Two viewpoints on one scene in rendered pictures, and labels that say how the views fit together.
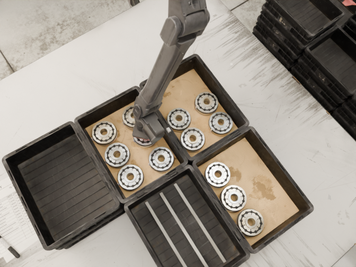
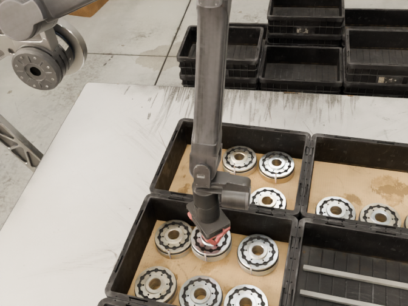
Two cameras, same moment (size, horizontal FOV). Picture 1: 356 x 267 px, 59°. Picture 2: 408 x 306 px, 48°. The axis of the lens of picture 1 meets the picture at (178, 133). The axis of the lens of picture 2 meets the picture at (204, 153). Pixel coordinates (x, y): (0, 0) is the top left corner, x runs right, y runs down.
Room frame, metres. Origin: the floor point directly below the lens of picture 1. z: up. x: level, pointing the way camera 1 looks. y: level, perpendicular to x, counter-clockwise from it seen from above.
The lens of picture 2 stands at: (-0.14, 0.45, 1.86)
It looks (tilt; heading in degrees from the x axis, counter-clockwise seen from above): 46 degrees down; 329
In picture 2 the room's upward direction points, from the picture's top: 7 degrees counter-clockwise
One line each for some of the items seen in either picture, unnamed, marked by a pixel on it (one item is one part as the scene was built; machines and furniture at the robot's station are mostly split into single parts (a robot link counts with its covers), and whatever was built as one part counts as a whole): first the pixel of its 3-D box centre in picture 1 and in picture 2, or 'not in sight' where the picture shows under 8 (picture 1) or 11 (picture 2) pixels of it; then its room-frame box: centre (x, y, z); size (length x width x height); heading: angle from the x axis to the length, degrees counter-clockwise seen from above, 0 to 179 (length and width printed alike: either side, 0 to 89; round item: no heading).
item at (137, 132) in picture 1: (143, 123); (207, 209); (0.41, 0.13, 1.01); 0.10 x 0.07 x 0.07; 174
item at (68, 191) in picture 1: (64, 184); not in sight; (0.18, 0.42, 0.87); 0.40 x 0.30 x 0.11; 39
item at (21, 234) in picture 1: (9, 215); not in sight; (0.04, 0.67, 0.70); 0.33 x 0.23 x 0.01; 43
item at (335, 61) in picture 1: (331, 72); (299, 89); (1.18, -0.97, 0.31); 0.40 x 0.30 x 0.34; 43
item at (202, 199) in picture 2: (143, 118); (207, 192); (0.41, 0.13, 1.07); 0.07 x 0.06 x 0.07; 43
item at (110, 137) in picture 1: (104, 132); (155, 285); (0.41, 0.31, 0.86); 0.10 x 0.10 x 0.01
